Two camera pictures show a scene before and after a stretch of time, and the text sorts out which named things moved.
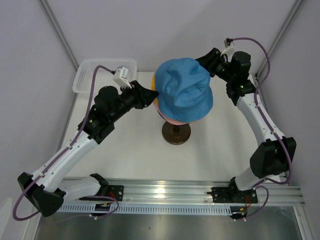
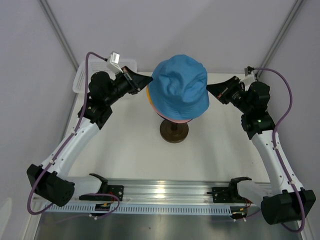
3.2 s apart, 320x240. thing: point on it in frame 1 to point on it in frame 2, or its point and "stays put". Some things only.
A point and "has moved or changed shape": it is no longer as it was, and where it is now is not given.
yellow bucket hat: x=153 y=85 has moved or changed shape
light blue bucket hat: x=185 y=90 stays put
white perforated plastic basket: x=84 y=80 stays put
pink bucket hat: x=156 y=107 has moved or changed shape
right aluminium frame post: x=279 y=36 stays put
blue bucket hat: x=164 y=110 to x=161 y=116
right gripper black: x=208 y=61 to x=222 y=90
